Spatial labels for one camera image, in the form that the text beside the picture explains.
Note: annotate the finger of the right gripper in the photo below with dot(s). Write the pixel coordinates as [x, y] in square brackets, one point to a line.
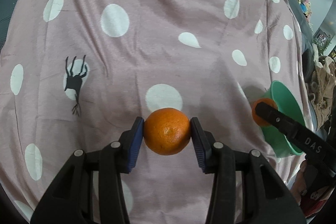
[278, 118]

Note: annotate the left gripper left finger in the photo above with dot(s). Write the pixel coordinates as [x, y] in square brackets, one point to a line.
[68, 199]

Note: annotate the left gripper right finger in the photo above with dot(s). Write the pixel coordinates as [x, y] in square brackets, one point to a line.
[266, 199]

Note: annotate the large orange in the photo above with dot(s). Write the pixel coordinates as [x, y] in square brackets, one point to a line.
[167, 131]

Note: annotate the green plastic bowl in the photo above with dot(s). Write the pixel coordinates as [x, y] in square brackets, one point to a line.
[289, 109]

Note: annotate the brown plush blanket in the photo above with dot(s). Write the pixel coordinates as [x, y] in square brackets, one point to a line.
[320, 89]

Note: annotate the pink polka dot cloth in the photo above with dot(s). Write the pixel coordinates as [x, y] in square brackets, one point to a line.
[76, 73]

